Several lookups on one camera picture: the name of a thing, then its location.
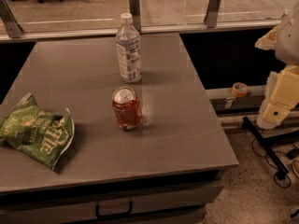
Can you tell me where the red soda can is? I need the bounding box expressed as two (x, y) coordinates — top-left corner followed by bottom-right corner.
(112, 87), (142, 131)

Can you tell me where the clear plastic water bottle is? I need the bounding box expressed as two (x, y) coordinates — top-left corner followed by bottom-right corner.
(116, 13), (142, 83)

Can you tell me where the black drawer handle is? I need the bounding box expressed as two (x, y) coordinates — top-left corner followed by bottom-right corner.
(94, 201), (133, 220)

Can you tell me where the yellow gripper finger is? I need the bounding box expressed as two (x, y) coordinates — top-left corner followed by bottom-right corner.
(256, 64), (299, 130)
(255, 26), (278, 50)

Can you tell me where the grey table drawer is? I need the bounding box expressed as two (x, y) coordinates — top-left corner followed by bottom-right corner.
(0, 180), (223, 224)

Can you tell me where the black cable on floor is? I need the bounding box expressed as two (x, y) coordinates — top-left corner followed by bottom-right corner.
(250, 130), (299, 189)

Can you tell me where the right metal railing bracket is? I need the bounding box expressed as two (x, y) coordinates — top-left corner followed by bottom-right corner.
(204, 0), (221, 28)

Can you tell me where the left metal railing bracket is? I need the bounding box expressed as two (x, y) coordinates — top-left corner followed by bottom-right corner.
(0, 0), (23, 38)

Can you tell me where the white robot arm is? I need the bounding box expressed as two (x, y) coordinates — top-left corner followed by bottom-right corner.
(255, 2), (299, 129)

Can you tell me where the orange tape roll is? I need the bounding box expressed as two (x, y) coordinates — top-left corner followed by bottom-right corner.
(232, 82), (249, 97)

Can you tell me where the grey metal ledge rail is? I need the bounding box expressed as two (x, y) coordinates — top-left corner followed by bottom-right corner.
(0, 19), (282, 44)

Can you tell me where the middle metal railing bracket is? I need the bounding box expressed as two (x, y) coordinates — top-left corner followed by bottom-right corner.
(129, 0), (141, 32)

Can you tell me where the metal railing bracket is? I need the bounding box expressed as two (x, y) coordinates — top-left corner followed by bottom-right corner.
(204, 0), (221, 28)
(129, 0), (141, 32)
(0, 0), (23, 38)

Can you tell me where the green chip bag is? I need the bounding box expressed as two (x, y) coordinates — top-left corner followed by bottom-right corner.
(0, 92), (75, 170)

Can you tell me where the black floor stand bar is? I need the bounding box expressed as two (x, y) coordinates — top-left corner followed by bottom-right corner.
(242, 117), (289, 180)

